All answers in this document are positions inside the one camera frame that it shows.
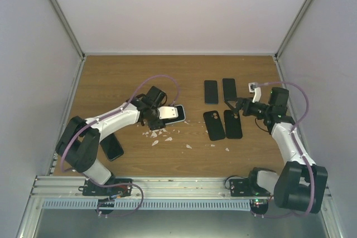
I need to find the black phone case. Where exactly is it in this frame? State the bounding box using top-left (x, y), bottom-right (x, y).
top-left (224, 110), bottom-right (243, 139)
top-left (203, 110), bottom-right (226, 141)

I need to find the black smartphone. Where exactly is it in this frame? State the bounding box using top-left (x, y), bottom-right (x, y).
top-left (222, 78), bottom-right (237, 99)

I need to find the black phone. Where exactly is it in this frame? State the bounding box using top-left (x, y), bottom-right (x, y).
top-left (100, 134), bottom-right (124, 161)
top-left (204, 80), bottom-right (219, 105)

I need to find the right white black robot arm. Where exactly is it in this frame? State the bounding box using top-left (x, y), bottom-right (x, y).
top-left (225, 82), bottom-right (328, 215)

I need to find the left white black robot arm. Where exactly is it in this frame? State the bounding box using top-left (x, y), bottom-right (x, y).
top-left (55, 86), bottom-right (167, 196)

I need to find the white debris pile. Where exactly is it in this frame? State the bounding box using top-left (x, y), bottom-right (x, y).
top-left (141, 120), bottom-right (230, 151)

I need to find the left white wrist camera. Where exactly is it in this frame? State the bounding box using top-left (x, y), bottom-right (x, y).
top-left (158, 106), bottom-right (179, 120)

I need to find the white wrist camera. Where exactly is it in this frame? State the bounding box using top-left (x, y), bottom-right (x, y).
top-left (158, 106), bottom-right (179, 120)
top-left (248, 82), bottom-right (262, 103)

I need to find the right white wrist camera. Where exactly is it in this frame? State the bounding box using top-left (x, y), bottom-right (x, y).
top-left (248, 82), bottom-right (262, 103)

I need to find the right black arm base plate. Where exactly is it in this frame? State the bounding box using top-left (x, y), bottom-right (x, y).
top-left (224, 176), bottom-right (272, 197)

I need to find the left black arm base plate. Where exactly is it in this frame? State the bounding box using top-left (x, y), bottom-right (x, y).
top-left (78, 178), bottom-right (133, 197)

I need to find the aluminium front rail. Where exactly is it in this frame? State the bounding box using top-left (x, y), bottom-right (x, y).
top-left (30, 175), bottom-right (332, 198)

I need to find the slotted grey cable duct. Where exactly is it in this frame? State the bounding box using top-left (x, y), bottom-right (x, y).
top-left (42, 198), bottom-right (250, 211)

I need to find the right aluminium frame post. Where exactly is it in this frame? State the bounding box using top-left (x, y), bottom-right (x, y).
top-left (274, 0), bottom-right (314, 61)

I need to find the aluminium frame post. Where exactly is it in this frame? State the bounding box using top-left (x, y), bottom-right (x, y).
top-left (48, 0), bottom-right (85, 61)
top-left (274, 0), bottom-right (314, 61)

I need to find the left aluminium frame post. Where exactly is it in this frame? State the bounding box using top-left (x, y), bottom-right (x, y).
top-left (48, 0), bottom-right (85, 61)

